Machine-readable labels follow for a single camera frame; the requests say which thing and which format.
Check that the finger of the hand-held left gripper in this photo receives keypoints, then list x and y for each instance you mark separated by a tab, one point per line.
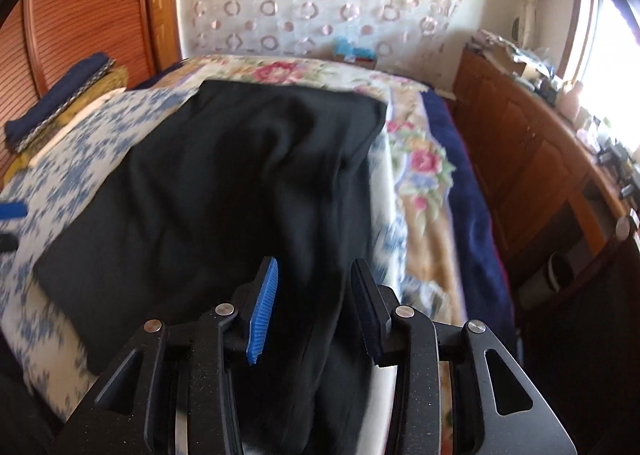
7	243
11	211

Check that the stack of folded clothes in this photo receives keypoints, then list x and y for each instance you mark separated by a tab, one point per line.
112	77

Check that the navy bed cover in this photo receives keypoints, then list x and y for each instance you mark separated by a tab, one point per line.
475	210

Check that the wooden wardrobe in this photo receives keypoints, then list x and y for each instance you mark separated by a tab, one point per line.
75	10

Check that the blue floral bed sheet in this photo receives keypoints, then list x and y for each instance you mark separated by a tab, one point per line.
75	160

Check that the bright window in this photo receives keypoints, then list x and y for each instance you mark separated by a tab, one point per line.
615	45

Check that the black printed t-shirt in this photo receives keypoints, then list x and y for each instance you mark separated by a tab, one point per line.
225	185

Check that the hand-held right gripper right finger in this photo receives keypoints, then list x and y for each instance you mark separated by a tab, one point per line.
367	305

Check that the wooden dresser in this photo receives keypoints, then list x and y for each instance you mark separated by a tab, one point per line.
525	135

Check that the small blue box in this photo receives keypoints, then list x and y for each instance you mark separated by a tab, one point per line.
352	51

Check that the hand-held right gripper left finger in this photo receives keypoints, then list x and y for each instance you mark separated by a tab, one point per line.
262	305

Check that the clutter on dresser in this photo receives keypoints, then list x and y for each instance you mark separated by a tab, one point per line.
530	62

